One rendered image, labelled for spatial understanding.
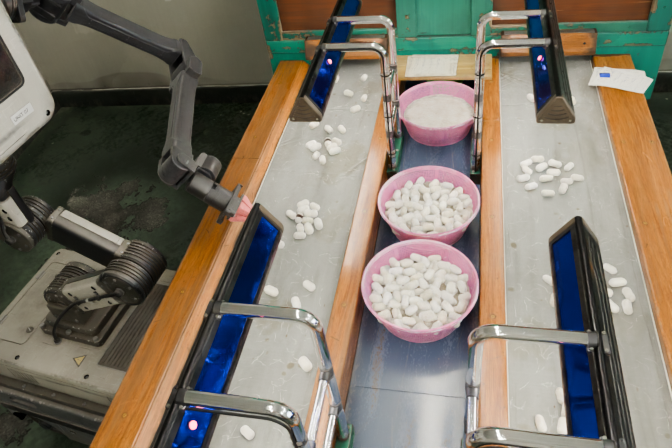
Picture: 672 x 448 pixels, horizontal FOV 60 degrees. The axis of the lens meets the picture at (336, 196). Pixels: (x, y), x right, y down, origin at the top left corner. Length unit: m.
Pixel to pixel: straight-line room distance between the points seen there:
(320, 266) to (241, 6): 2.02
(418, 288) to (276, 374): 0.38
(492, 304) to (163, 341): 0.73
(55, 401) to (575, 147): 1.68
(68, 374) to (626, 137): 1.69
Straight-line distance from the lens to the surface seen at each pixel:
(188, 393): 0.86
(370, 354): 1.36
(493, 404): 1.20
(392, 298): 1.37
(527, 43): 1.48
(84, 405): 1.90
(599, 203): 1.61
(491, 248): 1.43
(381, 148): 1.72
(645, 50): 2.20
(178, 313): 1.42
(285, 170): 1.73
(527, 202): 1.58
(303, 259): 1.47
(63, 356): 1.89
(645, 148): 1.77
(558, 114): 1.33
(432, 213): 1.55
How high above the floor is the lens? 1.82
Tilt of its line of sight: 42 degrees down
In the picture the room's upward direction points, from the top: 10 degrees counter-clockwise
